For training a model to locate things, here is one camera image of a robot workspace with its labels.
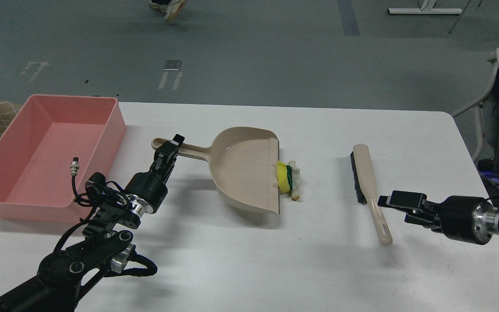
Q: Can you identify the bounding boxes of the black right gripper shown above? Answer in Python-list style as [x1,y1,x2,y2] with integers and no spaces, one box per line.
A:
[378,190,499,245]

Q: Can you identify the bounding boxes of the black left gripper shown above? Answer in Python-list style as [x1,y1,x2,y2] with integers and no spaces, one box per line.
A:
[125,134,185,215]

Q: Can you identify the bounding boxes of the beige hand brush black bristles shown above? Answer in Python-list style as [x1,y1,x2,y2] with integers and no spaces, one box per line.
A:
[350,144,393,246]

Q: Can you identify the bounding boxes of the beige plastic dustpan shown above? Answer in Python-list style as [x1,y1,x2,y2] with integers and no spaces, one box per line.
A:
[152,126,281,215]

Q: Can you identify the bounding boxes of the yellow green sponge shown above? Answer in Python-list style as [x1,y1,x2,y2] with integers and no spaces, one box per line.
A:
[276,161,293,194]

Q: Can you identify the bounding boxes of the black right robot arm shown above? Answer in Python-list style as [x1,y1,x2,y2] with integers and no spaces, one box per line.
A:
[378,190,499,245]

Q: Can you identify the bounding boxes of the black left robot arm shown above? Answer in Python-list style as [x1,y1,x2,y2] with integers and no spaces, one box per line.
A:
[0,134,185,312]

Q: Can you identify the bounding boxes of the pink plastic bin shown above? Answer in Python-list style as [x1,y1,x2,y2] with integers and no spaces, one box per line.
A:
[0,94,126,223]

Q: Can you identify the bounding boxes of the walking person's shoe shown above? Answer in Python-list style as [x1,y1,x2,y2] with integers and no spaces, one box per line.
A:
[149,0,187,23]

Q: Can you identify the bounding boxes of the white office chair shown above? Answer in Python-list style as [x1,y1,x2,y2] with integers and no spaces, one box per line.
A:
[450,47,499,163]

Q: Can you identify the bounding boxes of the white desk base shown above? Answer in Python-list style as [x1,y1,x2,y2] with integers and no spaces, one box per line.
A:
[387,0,464,16]

